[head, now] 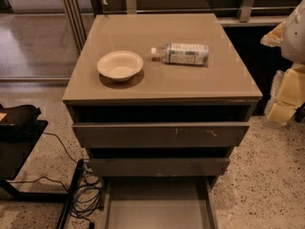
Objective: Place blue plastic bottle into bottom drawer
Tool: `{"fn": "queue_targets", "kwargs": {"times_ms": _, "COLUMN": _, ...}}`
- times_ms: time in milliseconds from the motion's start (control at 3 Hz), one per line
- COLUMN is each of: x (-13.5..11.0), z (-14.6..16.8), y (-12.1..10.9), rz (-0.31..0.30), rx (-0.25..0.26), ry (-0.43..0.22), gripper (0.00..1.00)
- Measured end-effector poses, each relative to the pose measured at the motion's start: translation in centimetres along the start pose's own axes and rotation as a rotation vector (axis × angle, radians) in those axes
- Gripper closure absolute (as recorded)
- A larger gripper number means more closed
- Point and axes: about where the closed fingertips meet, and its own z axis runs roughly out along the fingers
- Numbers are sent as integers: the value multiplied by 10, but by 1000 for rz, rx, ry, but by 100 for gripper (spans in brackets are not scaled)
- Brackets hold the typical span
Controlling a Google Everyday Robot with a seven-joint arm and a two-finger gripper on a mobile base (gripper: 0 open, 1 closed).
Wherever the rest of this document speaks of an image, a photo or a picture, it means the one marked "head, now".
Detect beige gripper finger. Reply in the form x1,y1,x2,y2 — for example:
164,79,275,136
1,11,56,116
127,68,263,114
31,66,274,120
266,63,305,124
260,22,286,47

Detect blue label plastic bottle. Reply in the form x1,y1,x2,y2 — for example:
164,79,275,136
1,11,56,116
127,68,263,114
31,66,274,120
151,43,209,66

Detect grey top drawer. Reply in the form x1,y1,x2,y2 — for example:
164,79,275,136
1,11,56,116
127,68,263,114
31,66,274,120
72,122,250,148

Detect grey drawer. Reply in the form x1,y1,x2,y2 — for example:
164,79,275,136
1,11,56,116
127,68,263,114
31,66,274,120
101,177,218,229
72,122,250,148
90,157,230,177

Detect grey drawer cabinet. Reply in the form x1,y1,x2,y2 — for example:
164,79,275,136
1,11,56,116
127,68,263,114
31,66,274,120
63,14,262,182

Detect grey middle drawer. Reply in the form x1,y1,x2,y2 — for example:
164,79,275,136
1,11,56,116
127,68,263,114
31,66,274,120
90,157,230,177

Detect grey bottom drawer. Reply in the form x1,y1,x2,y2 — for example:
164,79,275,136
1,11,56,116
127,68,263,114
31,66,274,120
101,177,218,229

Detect black object at right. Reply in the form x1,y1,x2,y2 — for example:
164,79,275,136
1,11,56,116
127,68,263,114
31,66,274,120
295,103,305,123

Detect white paper bowl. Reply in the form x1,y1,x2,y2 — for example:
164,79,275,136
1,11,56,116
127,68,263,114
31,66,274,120
97,51,144,81

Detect black side table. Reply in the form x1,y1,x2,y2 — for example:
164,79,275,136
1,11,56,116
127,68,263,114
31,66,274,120
0,120,84,229

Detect metal railing frame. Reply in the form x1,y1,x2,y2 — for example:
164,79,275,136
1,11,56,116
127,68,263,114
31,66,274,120
62,0,301,51

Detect tangled blue black cables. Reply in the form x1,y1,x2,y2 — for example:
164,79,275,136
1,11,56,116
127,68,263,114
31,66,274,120
69,162,105,229

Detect black floor cable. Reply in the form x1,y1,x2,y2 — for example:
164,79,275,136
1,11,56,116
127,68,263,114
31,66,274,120
9,132,79,193

